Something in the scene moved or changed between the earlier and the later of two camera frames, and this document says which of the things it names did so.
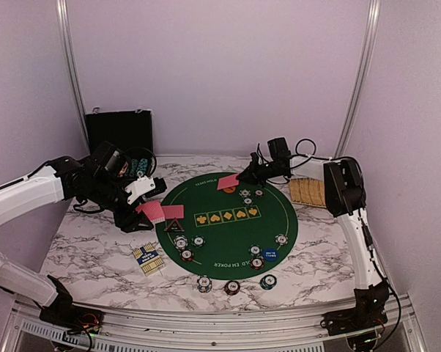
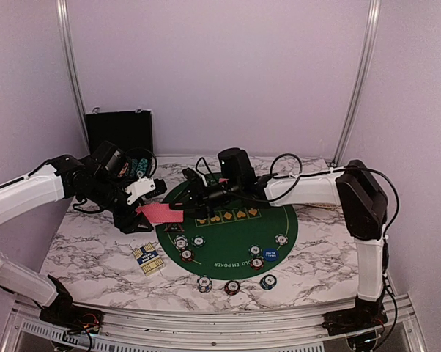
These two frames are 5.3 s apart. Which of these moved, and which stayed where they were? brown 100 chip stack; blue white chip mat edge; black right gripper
Moved: black right gripper
Stayed: blue white chip mat edge; brown 100 chip stack
